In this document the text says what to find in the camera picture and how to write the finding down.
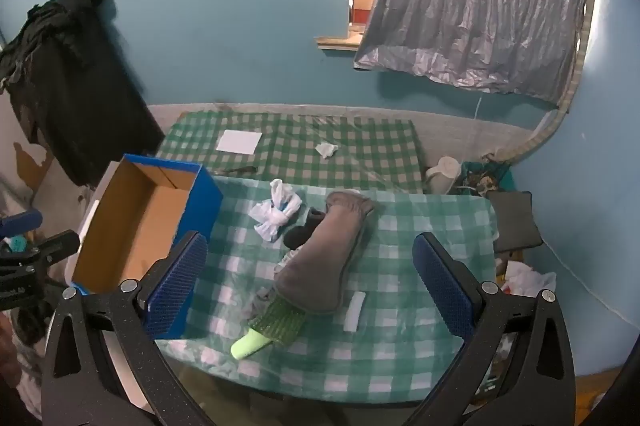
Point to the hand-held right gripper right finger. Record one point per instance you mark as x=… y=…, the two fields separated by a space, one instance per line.
x=447 y=286

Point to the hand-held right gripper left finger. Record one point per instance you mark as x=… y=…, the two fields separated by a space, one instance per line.
x=177 y=286

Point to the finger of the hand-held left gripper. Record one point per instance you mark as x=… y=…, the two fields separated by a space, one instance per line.
x=52 y=248

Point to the light green sock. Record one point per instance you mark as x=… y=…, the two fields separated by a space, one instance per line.
x=250 y=346

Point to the crumpled white plastic bag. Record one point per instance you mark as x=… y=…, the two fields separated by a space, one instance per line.
x=530 y=280

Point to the dark grey cushion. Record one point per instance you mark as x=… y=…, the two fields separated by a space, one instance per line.
x=515 y=221

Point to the white foam block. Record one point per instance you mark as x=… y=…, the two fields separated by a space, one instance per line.
x=355 y=312

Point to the white plastic jug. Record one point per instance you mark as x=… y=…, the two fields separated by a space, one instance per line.
x=442 y=176

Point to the dark green striped cloth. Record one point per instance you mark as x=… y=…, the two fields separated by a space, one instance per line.
x=282 y=321

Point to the dark tangled clutter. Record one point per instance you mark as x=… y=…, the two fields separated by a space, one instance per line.
x=482 y=178

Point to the white knotted plastic bag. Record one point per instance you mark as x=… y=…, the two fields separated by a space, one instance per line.
x=272 y=213

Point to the dark thin stick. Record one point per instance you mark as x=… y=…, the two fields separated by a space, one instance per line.
x=237 y=170

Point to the black sock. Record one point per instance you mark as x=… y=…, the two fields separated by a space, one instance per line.
x=302 y=233

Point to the white paper sheet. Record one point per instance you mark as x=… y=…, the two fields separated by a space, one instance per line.
x=239 y=141

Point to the black hanging clothes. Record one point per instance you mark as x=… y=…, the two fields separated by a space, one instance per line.
x=75 y=80

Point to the crumpled white tissue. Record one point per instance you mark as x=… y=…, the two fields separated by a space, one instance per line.
x=326 y=150

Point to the dark green checked tablecloth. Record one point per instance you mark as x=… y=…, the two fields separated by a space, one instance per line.
x=300 y=140

